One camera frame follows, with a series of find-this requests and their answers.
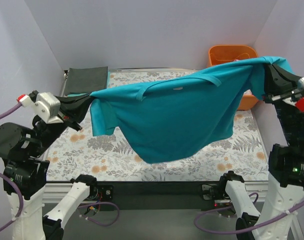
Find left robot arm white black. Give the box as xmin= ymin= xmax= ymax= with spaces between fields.
xmin=0 ymin=91 xmax=99 ymax=240

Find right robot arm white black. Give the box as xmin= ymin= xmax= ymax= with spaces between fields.
xmin=218 ymin=64 xmax=304 ymax=240

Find folded dark grey t shirt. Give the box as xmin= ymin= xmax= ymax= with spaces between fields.
xmin=64 ymin=66 xmax=109 ymax=96

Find floral patterned table mat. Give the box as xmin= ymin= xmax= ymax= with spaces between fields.
xmin=45 ymin=71 xmax=269 ymax=182

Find orange plastic basket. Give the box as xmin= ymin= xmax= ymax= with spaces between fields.
xmin=206 ymin=44 xmax=259 ymax=111

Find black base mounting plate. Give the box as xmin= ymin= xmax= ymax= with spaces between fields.
xmin=97 ymin=181 xmax=228 ymax=210

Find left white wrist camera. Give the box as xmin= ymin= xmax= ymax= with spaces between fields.
xmin=16 ymin=91 xmax=65 ymax=125

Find aluminium frame rail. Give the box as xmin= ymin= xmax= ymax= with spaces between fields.
xmin=41 ymin=181 xmax=270 ymax=205

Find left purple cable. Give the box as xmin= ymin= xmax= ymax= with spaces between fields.
xmin=0 ymin=102 xmax=120 ymax=238

